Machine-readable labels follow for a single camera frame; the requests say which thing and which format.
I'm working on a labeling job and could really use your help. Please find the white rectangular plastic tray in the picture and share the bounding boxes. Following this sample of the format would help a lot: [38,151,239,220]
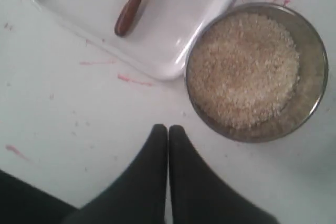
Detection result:
[33,0,234,81]

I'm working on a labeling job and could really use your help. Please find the brown wooden spoon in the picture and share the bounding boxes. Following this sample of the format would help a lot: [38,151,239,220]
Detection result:
[114,0,142,37]

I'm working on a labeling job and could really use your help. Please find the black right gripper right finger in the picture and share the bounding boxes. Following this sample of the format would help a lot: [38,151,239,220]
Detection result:
[169,125,278,223]

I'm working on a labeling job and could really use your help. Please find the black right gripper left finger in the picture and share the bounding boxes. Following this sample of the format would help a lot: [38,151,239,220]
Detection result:
[63,124,167,223]

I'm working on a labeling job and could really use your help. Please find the wide steel rice bowl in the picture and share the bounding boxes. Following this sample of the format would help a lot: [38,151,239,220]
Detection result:
[184,2,329,143]

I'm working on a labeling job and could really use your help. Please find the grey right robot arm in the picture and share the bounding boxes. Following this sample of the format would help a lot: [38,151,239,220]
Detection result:
[1,124,277,223]

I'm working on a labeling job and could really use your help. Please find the white uncooked rice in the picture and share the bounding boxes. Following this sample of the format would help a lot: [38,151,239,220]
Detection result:
[188,13,299,129]

